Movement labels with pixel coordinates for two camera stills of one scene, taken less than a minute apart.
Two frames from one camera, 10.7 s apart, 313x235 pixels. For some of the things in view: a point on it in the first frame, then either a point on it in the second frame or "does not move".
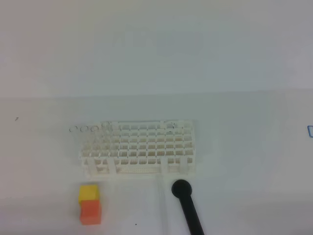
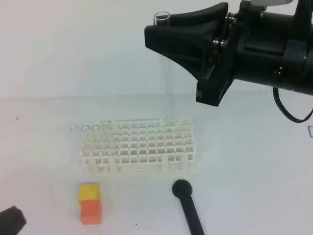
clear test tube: (73, 141) to (81, 139)
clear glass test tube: (163, 204) to (162, 20)
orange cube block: (90, 212) does not move
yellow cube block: (88, 192) does not move
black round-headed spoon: (182, 189) does not move
